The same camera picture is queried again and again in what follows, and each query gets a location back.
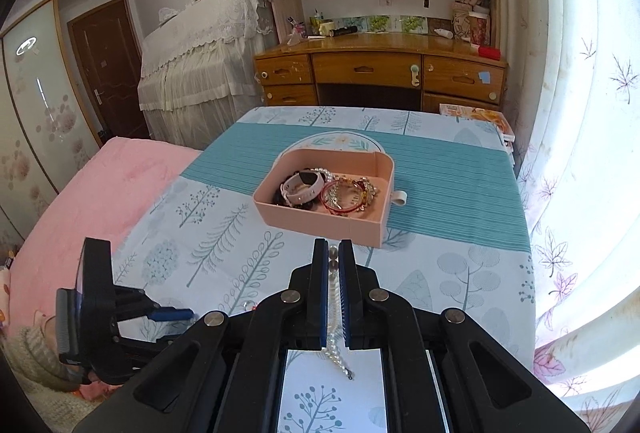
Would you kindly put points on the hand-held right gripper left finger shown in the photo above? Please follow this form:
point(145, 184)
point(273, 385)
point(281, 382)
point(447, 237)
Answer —
point(322, 298)

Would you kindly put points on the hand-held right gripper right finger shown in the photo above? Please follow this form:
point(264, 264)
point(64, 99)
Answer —
point(345, 313)

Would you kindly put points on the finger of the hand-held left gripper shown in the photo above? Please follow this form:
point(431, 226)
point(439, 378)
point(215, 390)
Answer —
point(170, 314)
point(145, 350)

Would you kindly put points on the pink plastic drawer box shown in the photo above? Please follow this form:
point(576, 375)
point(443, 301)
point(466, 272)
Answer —
point(320, 225)

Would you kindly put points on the pink smart watch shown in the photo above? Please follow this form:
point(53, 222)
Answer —
point(315, 185)

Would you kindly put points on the person's left forearm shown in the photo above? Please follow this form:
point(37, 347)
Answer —
point(32, 353)

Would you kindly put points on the white fringed knit cloth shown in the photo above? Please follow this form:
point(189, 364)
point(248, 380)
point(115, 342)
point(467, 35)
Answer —
point(55, 413)

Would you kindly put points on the pink blanket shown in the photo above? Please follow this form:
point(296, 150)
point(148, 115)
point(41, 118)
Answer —
point(100, 203)

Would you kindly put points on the tree print tablecloth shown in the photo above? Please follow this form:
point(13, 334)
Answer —
point(450, 233)

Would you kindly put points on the floral glass wardrobe door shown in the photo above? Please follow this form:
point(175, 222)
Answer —
point(45, 113)

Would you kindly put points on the wooden desk with drawers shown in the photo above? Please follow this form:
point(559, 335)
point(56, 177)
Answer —
point(365, 68)

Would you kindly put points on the white drawer latch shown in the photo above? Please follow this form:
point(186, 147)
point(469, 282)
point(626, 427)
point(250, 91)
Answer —
point(414, 75)

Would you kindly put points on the brown wooden door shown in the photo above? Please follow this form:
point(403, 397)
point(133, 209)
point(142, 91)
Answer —
point(110, 63)

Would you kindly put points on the lace covered piano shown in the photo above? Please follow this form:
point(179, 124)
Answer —
point(200, 63)

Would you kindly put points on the small figurine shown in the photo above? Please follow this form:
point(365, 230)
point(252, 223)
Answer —
point(296, 32)

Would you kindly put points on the black flashlight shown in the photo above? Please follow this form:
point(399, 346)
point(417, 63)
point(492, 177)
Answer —
point(342, 31)

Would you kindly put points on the green picture strip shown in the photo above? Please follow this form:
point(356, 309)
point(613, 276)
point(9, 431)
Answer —
point(378, 23)

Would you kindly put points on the white leaf print curtain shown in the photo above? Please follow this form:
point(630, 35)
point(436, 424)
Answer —
point(575, 138)

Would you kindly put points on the white tube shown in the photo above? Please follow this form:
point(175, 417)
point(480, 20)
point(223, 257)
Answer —
point(444, 33)

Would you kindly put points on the red box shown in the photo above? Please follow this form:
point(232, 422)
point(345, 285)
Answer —
point(490, 52)

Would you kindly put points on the patterned storage jar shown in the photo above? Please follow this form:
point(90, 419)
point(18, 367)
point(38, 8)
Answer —
point(472, 25)

